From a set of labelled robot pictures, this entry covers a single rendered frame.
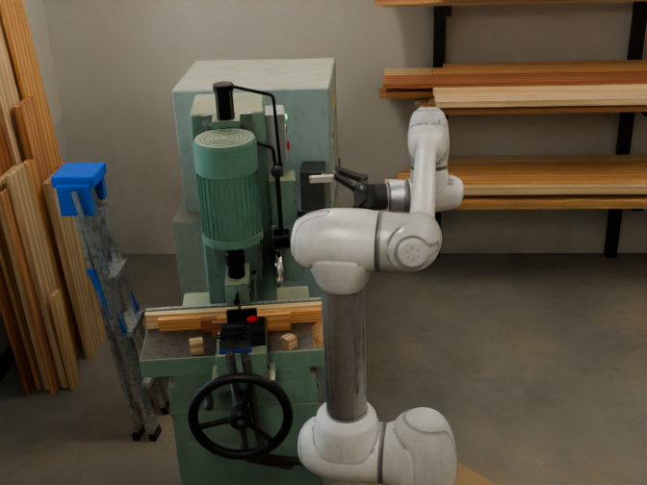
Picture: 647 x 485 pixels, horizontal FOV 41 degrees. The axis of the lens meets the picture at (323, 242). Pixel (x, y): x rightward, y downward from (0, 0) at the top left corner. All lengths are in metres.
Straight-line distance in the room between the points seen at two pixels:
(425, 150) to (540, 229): 2.89
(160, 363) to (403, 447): 0.79
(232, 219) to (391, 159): 2.51
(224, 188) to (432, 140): 0.58
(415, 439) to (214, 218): 0.82
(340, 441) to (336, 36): 2.88
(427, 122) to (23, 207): 1.99
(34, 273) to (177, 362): 1.45
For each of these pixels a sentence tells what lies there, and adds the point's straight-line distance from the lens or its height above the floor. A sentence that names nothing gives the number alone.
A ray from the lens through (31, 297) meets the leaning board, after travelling 3.89.
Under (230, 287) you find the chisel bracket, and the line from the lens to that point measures 2.53.
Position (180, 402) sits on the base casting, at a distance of 2.62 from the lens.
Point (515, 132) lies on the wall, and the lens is 4.81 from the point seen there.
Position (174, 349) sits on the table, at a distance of 2.58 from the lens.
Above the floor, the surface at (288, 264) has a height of 1.02.
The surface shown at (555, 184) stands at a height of 0.61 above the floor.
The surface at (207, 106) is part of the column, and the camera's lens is 2.65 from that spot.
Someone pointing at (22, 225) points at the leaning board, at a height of 0.82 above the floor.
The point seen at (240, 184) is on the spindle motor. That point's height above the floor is 1.40.
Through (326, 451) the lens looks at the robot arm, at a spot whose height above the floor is 0.88.
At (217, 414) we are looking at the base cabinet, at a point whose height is 0.69.
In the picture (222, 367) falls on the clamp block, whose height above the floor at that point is 0.92.
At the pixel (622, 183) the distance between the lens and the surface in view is 4.55.
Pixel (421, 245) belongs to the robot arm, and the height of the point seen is 1.48.
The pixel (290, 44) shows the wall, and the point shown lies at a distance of 4.65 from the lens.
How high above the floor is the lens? 2.27
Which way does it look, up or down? 26 degrees down
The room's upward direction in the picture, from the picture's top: 2 degrees counter-clockwise
